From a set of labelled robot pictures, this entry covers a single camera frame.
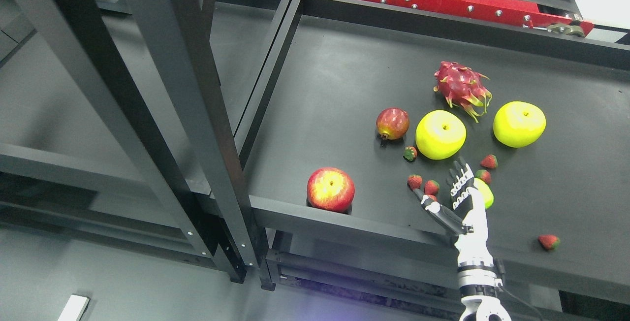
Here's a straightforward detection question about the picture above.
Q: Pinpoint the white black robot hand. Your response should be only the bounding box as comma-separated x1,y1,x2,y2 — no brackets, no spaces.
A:
412,157,494,267

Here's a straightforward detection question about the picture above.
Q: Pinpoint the green apple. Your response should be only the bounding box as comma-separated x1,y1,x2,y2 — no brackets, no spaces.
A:
474,177,495,210

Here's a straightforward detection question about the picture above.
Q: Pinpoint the white robot forearm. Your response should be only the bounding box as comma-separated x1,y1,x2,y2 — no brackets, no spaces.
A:
457,260,512,321

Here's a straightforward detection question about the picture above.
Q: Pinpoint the yellow apple left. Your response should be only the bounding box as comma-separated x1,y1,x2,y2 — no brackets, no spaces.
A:
415,110,467,161

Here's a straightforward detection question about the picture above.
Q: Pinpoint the yellow apple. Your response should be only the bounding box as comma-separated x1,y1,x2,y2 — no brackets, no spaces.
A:
493,101,547,148
415,110,467,161

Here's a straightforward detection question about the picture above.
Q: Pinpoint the yellow apple right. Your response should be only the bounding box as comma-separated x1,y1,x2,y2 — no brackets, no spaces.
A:
493,101,547,148

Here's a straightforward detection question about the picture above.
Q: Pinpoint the red apple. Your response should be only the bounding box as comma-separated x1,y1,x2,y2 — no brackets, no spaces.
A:
306,167,355,213

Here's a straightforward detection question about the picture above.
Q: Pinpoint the black metal shelf right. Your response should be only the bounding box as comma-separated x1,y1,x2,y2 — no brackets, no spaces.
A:
244,0,629,321

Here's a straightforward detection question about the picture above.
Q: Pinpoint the black metal shelf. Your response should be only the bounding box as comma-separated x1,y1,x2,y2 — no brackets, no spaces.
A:
244,0,629,321
1,0,290,284

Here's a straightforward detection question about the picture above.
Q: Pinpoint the black metal shelf left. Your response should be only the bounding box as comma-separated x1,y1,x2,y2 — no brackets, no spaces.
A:
1,0,290,284

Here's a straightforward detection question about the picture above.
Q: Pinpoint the strawberry middle front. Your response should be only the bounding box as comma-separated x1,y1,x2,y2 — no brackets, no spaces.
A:
423,180,440,196

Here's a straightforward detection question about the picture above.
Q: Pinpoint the strawberry upper right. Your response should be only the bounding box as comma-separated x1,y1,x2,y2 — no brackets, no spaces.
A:
480,154,498,170

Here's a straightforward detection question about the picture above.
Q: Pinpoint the strawberry left front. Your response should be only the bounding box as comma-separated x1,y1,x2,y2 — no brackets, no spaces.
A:
407,174,423,191

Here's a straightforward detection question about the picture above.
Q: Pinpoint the strawberry far right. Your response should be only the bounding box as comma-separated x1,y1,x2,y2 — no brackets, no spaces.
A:
537,234,561,251

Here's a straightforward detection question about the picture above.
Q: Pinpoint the strawberry near pomegranate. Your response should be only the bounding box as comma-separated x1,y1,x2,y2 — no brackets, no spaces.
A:
403,146,418,162

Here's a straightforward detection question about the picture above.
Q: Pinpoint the red pomegranate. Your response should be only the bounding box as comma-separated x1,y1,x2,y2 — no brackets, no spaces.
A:
376,107,410,141

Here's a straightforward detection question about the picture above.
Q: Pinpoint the pink dragon fruit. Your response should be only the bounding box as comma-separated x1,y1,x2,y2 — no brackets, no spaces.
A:
433,61,493,123

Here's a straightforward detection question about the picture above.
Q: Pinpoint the white standing desk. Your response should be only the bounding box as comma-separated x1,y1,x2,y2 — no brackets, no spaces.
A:
57,294,91,321

